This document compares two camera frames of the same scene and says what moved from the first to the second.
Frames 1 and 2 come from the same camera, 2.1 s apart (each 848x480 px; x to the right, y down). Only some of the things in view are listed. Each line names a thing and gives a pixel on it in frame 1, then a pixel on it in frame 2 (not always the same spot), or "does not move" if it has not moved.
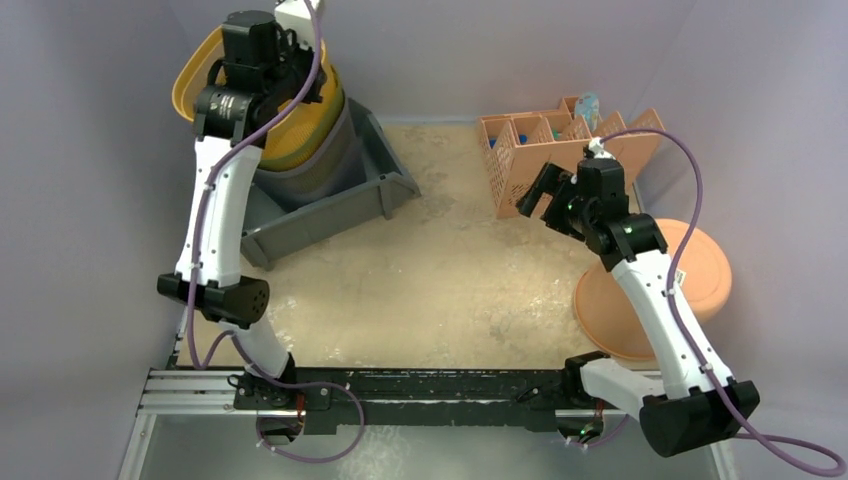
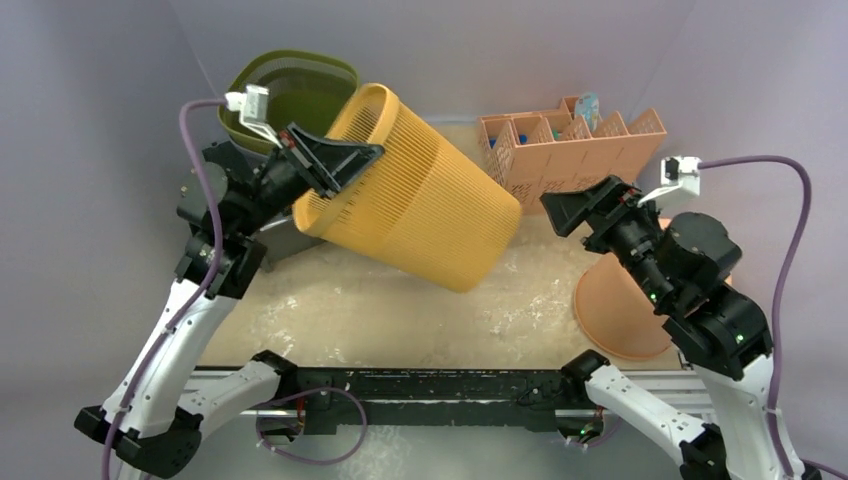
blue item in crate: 522,138 does not move
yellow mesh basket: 305,138 → 424,206
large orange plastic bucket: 701,275 does not move
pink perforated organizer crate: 518,147 does not move
